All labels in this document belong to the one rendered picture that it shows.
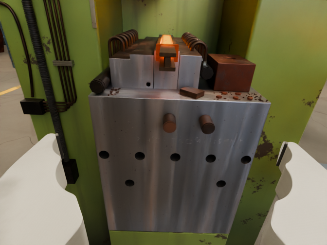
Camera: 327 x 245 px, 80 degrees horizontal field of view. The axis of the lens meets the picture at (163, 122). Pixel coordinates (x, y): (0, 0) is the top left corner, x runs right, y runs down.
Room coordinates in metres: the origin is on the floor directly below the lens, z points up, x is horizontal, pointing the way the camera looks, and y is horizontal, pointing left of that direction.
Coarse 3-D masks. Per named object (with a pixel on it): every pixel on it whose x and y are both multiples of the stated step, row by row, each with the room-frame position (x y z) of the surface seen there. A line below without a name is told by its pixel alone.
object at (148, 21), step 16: (128, 0) 0.92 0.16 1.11; (144, 0) 0.92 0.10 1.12; (160, 0) 0.92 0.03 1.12; (176, 0) 0.92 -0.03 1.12; (192, 0) 0.92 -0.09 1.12; (208, 0) 0.92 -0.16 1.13; (128, 16) 0.92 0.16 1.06; (144, 16) 0.92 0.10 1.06; (160, 16) 0.92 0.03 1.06; (176, 16) 0.92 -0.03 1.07; (192, 16) 0.92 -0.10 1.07; (208, 16) 0.92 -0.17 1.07; (144, 32) 0.92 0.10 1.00; (160, 32) 0.92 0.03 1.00; (176, 32) 0.92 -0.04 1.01; (192, 32) 0.92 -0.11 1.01; (208, 32) 0.92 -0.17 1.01; (208, 48) 0.92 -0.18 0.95
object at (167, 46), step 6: (168, 36) 0.68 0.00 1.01; (162, 42) 0.51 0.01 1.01; (168, 42) 0.52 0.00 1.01; (156, 48) 0.42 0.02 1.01; (162, 48) 0.38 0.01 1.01; (168, 48) 0.38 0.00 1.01; (174, 48) 0.39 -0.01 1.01; (156, 54) 0.42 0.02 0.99; (162, 54) 0.33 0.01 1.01; (168, 54) 0.33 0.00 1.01; (174, 54) 0.33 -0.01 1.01; (156, 60) 0.42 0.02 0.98; (162, 60) 0.39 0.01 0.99; (168, 60) 0.33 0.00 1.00; (174, 60) 0.42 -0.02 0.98; (162, 66) 0.34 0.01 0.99; (168, 66) 0.33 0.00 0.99; (174, 66) 0.34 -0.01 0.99
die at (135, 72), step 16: (128, 48) 0.59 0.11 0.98; (144, 48) 0.53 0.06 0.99; (112, 64) 0.44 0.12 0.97; (128, 64) 0.44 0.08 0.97; (144, 64) 0.44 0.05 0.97; (176, 64) 0.44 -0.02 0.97; (192, 64) 0.44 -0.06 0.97; (112, 80) 0.44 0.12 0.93; (128, 80) 0.44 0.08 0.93; (144, 80) 0.44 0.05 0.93; (160, 80) 0.44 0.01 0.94; (176, 80) 0.44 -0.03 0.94; (192, 80) 0.44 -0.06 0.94
